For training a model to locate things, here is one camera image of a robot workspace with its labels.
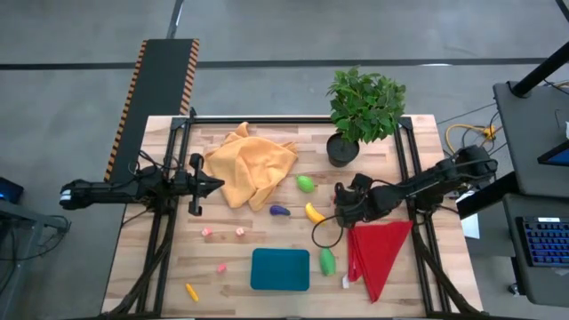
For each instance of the yellow toy banana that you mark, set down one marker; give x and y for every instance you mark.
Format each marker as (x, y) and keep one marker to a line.
(314, 213)

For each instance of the orange cloth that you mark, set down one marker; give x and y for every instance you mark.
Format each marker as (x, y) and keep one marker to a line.
(249, 169)

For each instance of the dark tablet screen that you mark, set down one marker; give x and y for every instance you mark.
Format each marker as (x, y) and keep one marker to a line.
(555, 156)

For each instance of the white cloth tag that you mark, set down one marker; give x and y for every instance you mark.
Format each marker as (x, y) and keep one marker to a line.
(345, 281)

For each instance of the dark grey side desk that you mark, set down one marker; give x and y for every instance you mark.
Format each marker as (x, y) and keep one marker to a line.
(22, 218)

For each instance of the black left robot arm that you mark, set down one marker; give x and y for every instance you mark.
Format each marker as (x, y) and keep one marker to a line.
(106, 191)

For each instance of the grey desk with black pole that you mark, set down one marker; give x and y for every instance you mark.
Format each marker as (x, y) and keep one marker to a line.
(529, 133)

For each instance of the grey desk with keyboard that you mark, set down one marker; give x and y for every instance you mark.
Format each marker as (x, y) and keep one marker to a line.
(547, 284)

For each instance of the black aluminium table frame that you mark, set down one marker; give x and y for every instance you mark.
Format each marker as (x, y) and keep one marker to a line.
(289, 120)

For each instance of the red cloth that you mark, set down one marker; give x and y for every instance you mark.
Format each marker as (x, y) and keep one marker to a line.
(378, 253)

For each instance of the black ramp mat orange stripes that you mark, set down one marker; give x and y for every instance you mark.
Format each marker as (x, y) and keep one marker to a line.
(160, 89)

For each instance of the blue-lit black device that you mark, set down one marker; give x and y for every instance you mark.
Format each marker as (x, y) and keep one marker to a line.
(9, 190)

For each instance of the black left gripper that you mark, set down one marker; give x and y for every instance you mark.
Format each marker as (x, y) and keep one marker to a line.
(196, 184)

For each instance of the small pink toy piece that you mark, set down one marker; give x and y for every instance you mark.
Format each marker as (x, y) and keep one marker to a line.
(206, 231)
(221, 268)
(240, 231)

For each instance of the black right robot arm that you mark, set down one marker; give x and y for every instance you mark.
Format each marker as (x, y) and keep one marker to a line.
(427, 184)

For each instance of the backlit computer keyboard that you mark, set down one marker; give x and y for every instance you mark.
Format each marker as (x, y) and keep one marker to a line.
(547, 242)

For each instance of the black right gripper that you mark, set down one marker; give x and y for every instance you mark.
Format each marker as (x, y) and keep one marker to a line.
(353, 202)

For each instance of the light green toy lime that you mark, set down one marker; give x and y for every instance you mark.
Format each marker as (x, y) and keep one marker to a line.
(305, 184)

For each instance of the small yellow toy corn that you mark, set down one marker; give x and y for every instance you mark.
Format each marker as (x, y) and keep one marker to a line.
(192, 292)

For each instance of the white paper sheet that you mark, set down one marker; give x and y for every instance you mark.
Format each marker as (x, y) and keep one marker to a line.
(470, 224)

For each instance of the green toy cucumber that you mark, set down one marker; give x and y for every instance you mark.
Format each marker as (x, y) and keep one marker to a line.
(327, 262)

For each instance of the blue plastic tupperware box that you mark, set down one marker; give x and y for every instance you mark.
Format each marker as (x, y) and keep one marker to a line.
(280, 269)

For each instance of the purple toy eggplant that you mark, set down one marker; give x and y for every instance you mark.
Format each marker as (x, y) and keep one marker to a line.
(279, 210)

